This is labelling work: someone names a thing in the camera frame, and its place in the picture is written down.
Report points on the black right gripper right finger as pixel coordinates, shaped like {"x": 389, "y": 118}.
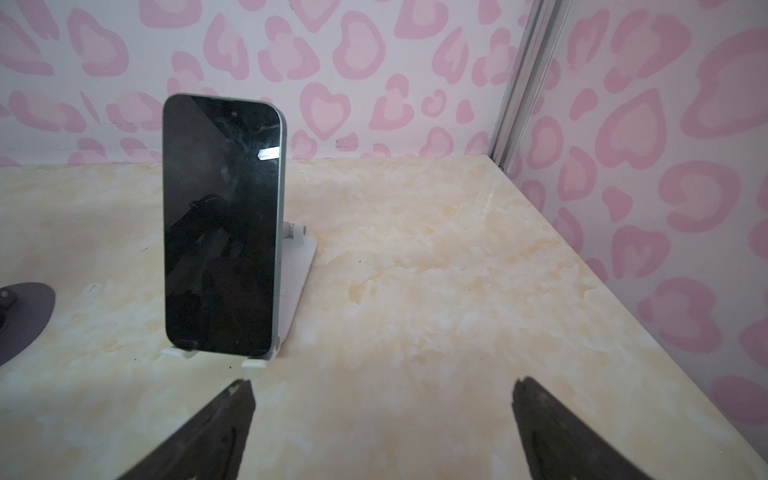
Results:
{"x": 558, "y": 444}

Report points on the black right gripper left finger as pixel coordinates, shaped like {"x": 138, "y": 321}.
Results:
{"x": 210, "y": 445}

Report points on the green-edged smartphone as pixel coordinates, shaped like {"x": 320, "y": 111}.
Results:
{"x": 223, "y": 180}

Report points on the white folding phone stand right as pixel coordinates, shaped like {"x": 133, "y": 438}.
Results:
{"x": 297, "y": 282}

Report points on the dark round phone stand centre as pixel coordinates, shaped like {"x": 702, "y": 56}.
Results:
{"x": 26, "y": 309}

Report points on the aluminium frame post back right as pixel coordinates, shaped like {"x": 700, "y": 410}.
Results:
{"x": 540, "y": 37}

